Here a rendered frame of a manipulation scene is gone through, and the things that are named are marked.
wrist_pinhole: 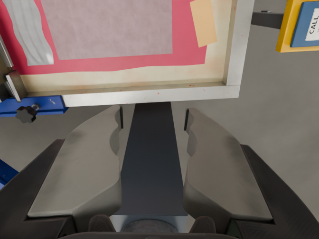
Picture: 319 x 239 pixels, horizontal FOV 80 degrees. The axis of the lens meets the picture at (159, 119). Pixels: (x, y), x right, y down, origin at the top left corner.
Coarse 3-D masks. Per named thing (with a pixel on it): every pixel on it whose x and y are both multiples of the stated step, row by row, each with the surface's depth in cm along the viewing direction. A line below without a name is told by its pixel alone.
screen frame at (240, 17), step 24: (240, 0) 42; (240, 24) 44; (240, 48) 47; (240, 72) 50; (72, 96) 52; (96, 96) 52; (120, 96) 52; (144, 96) 53; (168, 96) 53; (192, 96) 53; (216, 96) 53
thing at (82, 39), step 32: (0, 0) 44; (64, 0) 44; (96, 0) 44; (128, 0) 44; (160, 0) 44; (192, 0) 44; (0, 32) 47; (64, 32) 47; (96, 32) 47; (128, 32) 48; (160, 32) 48; (192, 32) 48; (64, 64) 51; (96, 64) 51; (128, 64) 52; (160, 64) 52; (192, 64) 52
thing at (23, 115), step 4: (36, 104) 51; (20, 108) 47; (24, 108) 47; (28, 108) 47; (32, 108) 49; (36, 108) 51; (20, 112) 47; (24, 112) 47; (28, 112) 47; (32, 112) 48; (36, 112) 48; (16, 116) 47; (20, 116) 47; (24, 116) 47; (28, 116) 47; (32, 116) 47; (24, 120) 48; (28, 120) 48; (32, 120) 48
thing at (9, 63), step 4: (0, 36) 45; (0, 40) 45; (0, 44) 45; (4, 44) 46; (0, 48) 45; (4, 48) 46; (0, 52) 46; (4, 52) 46; (4, 56) 46; (8, 56) 47; (4, 60) 47; (8, 60) 47; (8, 64) 47; (12, 64) 48
